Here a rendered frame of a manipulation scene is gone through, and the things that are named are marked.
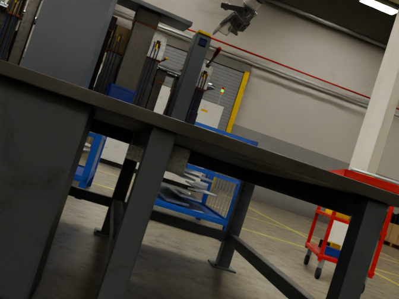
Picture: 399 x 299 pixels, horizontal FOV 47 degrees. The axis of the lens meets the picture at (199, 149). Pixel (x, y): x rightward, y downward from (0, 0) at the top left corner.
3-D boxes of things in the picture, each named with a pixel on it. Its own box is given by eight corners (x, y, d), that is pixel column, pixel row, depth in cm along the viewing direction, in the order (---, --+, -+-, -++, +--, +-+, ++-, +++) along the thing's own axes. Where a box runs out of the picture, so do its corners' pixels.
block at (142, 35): (125, 114, 204) (157, 19, 206) (128, 114, 197) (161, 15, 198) (103, 107, 201) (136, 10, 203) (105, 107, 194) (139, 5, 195)
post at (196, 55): (177, 132, 212) (206, 41, 213) (181, 133, 205) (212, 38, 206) (161, 127, 210) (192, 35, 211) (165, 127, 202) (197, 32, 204)
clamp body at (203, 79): (186, 138, 232) (208, 69, 233) (192, 139, 221) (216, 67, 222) (172, 133, 230) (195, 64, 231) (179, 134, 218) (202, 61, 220)
